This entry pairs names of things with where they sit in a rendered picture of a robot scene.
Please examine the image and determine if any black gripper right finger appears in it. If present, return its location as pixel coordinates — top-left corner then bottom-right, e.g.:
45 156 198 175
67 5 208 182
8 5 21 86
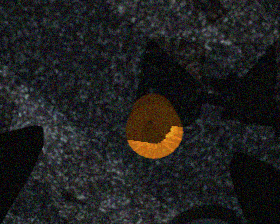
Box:
229 152 280 224

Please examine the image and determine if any orange cylindrical knob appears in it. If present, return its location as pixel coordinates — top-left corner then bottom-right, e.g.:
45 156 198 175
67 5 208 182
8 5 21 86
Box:
125 93 183 159

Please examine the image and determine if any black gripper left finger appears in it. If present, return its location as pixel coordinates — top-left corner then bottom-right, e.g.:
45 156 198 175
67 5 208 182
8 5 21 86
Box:
0 125 44 224

